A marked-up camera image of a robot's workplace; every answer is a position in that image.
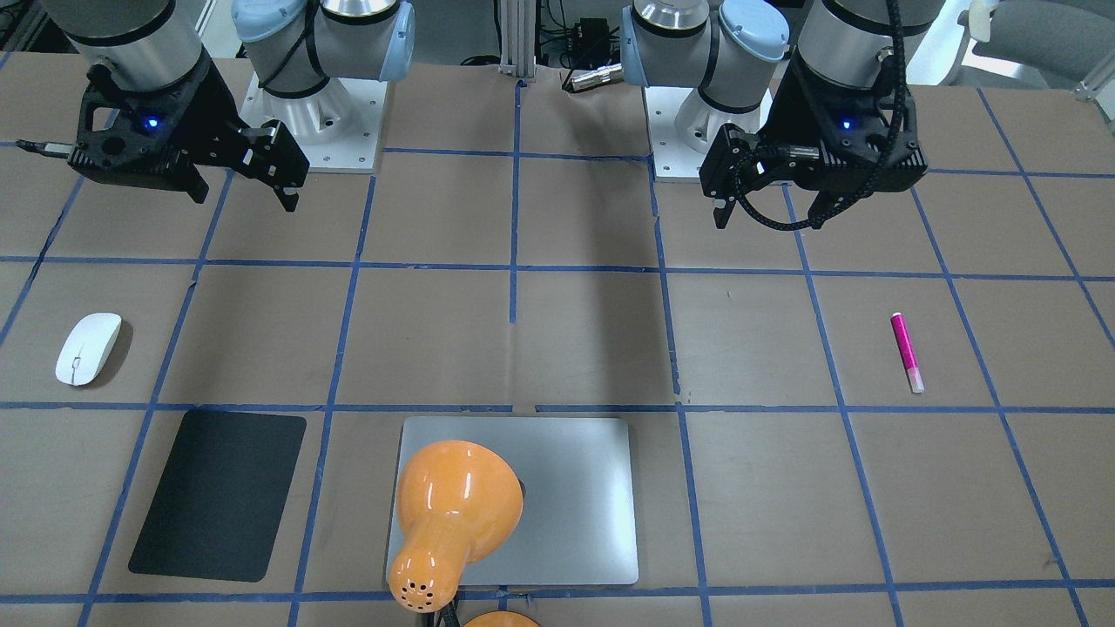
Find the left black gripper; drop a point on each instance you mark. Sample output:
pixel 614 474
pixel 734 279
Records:
pixel 778 117

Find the black mousepad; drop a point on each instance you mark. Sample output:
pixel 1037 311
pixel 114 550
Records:
pixel 218 506

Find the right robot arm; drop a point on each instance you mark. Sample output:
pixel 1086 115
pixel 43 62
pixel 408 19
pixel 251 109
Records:
pixel 296 47

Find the aluminium frame post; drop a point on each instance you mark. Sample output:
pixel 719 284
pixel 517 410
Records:
pixel 517 31

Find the silver metal connector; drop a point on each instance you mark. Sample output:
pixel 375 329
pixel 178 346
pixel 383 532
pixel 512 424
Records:
pixel 593 79

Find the black power box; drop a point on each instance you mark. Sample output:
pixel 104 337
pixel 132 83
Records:
pixel 589 32

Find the orange desk lamp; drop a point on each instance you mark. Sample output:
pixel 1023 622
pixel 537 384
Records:
pixel 456 502

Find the silver laptop notebook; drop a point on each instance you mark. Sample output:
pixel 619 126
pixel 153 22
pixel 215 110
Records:
pixel 578 527

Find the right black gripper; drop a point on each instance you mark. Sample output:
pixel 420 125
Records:
pixel 212 111

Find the pink highlighter pen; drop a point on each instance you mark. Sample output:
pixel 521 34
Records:
pixel 907 353

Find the grey office chair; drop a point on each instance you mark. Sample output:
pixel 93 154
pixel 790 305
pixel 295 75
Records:
pixel 1067 43

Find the white computer mouse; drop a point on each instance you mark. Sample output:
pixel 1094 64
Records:
pixel 87 348

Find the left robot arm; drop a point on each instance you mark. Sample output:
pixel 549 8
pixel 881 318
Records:
pixel 733 51

